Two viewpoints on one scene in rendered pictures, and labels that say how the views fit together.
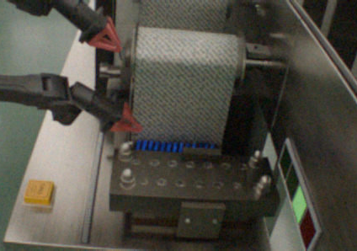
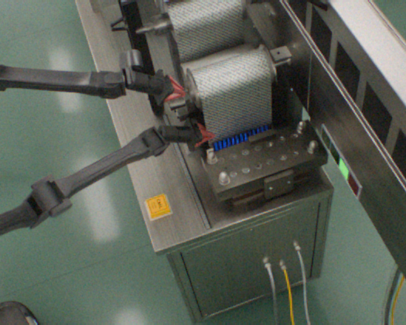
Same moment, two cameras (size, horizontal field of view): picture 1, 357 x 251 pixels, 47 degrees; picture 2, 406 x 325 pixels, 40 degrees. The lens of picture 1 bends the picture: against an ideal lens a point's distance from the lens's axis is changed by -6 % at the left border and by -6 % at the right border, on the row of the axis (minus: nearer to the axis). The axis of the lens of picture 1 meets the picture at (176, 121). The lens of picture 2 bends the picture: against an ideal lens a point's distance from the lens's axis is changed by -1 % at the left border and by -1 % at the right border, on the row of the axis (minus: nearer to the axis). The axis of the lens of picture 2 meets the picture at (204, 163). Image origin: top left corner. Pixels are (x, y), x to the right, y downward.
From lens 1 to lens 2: 94 cm
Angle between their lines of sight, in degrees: 20
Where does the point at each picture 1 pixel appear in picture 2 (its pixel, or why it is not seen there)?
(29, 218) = (162, 228)
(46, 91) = (150, 147)
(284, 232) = not seen: hidden behind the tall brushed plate
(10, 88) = (127, 158)
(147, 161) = (228, 157)
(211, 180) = (277, 155)
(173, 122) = (235, 123)
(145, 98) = (213, 118)
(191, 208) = (271, 181)
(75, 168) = (171, 175)
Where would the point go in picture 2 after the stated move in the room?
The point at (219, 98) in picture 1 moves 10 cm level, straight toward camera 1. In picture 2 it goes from (263, 97) to (268, 121)
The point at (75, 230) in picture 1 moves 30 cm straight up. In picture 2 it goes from (198, 222) to (185, 175)
